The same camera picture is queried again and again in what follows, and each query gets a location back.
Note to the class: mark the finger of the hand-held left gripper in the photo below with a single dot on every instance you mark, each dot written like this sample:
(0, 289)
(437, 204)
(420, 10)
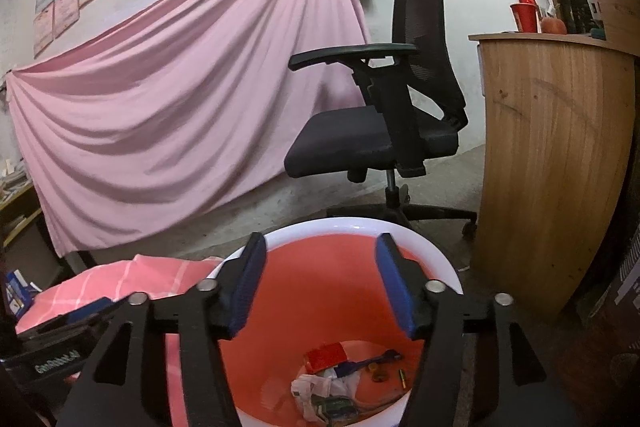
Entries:
(90, 308)

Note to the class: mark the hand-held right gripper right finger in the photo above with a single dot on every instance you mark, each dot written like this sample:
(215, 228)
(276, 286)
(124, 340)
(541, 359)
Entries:
(395, 292)

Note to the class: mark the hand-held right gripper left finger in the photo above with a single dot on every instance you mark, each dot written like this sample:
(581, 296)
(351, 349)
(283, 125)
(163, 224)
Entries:
(247, 292)

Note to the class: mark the orange bucket with white rim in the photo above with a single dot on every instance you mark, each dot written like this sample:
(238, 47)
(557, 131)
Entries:
(320, 287)

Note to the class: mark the blue wrapper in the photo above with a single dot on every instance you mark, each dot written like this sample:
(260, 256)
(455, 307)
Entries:
(370, 362)

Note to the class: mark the white sachet wrapper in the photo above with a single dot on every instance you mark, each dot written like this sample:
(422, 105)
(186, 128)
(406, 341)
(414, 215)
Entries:
(345, 379)

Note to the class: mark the white toothpaste tube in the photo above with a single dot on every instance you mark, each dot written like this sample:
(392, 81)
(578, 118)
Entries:
(310, 389)

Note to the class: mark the pink checkered blanket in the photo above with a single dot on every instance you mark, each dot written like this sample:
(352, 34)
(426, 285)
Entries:
(125, 282)

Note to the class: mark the blue cardboard box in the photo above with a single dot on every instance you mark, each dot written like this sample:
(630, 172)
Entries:
(17, 297)

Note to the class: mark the wooden shelf unit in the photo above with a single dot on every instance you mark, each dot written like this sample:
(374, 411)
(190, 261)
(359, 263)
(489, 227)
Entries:
(20, 217)

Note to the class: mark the stack of books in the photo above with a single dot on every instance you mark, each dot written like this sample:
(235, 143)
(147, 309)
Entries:
(12, 182)

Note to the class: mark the black office chair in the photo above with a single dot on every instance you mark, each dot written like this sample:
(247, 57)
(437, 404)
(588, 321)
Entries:
(340, 142)

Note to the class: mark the pink hanging sheet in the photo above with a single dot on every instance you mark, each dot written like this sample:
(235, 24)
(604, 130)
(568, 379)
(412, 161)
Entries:
(175, 107)

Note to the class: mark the wooden cabinet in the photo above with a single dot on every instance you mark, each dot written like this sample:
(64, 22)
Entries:
(550, 167)

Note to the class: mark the red plastic cup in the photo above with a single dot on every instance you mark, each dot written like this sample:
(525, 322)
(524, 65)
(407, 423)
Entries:
(525, 18)

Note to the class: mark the round orange fruit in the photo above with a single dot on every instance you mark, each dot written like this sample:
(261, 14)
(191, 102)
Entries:
(553, 26)

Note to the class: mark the brown wooden board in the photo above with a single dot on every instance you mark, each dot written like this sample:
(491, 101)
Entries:
(617, 12)

